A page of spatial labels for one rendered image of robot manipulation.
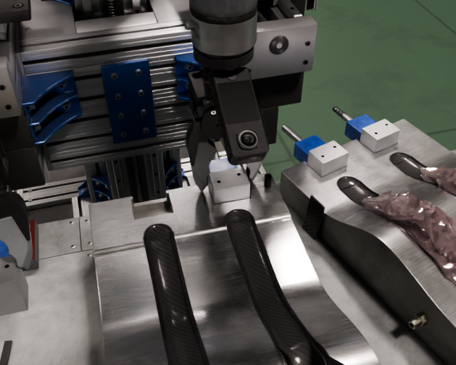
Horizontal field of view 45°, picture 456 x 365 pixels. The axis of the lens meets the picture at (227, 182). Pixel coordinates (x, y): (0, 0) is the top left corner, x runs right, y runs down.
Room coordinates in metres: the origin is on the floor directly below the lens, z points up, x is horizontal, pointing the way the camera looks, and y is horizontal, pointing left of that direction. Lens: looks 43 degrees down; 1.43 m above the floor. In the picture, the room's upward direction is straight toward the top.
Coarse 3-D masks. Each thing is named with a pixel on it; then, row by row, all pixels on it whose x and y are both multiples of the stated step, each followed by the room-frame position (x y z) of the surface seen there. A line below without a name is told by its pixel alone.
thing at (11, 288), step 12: (0, 240) 0.42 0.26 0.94; (0, 252) 0.40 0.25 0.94; (0, 264) 0.38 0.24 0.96; (12, 264) 0.38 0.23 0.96; (0, 276) 0.36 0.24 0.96; (12, 276) 0.36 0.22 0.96; (24, 276) 0.39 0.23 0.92; (0, 288) 0.35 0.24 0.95; (12, 288) 0.35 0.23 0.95; (24, 288) 0.37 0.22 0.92; (0, 300) 0.35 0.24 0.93; (12, 300) 0.35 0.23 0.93; (24, 300) 0.36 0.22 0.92; (0, 312) 0.35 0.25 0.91; (12, 312) 0.35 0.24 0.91
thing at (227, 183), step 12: (216, 156) 0.63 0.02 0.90; (216, 168) 0.59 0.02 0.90; (228, 168) 0.59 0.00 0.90; (240, 168) 0.58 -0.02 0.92; (216, 180) 0.55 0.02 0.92; (228, 180) 0.55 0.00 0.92; (240, 180) 0.55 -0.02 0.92; (216, 192) 0.54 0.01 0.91; (228, 192) 0.54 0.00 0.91; (240, 192) 0.54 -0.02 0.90; (216, 204) 0.54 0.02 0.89
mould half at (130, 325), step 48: (192, 192) 0.56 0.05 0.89; (96, 240) 0.47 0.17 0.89; (192, 240) 0.47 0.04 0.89; (288, 240) 0.47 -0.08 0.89; (144, 288) 0.40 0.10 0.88; (192, 288) 0.40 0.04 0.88; (240, 288) 0.40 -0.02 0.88; (288, 288) 0.40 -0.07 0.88; (144, 336) 0.33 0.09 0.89; (240, 336) 0.32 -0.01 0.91; (336, 336) 0.31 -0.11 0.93
